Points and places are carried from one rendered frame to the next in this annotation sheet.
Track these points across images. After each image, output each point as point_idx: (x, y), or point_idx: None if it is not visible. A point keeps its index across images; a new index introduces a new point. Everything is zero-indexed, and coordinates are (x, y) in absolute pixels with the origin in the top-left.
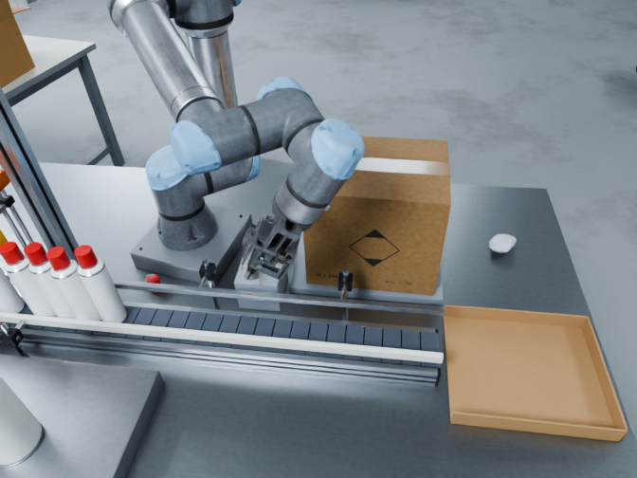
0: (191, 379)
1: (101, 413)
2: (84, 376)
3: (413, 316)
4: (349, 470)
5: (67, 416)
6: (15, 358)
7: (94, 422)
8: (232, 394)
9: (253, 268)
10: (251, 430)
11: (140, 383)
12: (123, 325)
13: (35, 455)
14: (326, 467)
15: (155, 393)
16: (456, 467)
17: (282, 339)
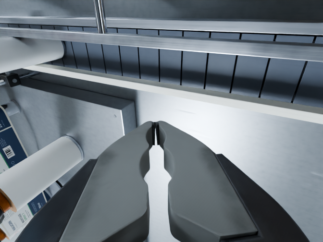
0: (154, 98)
1: (102, 140)
2: (74, 109)
3: None
4: (322, 205)
5: (85, 139)
6: (30, 90)
7: (101, 145)
8: (196, 116)
9: (157, 130)
10: (219, 152)
11: (113, 121)
12: (65, 73)
13: (85, 158)
14: (296, 196)
15: (130, 119)
16: None
17: (253, 104)
